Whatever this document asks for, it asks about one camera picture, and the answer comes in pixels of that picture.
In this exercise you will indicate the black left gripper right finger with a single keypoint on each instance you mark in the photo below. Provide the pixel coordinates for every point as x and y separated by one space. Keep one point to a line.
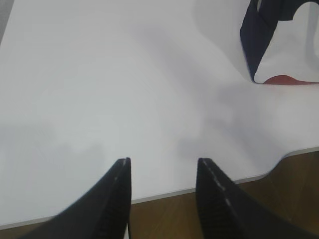
227 212

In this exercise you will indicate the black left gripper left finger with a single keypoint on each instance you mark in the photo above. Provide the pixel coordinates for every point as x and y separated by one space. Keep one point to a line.
101 213

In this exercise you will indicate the navy blue lunch bag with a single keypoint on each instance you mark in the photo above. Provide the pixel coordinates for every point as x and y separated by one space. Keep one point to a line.
280 41

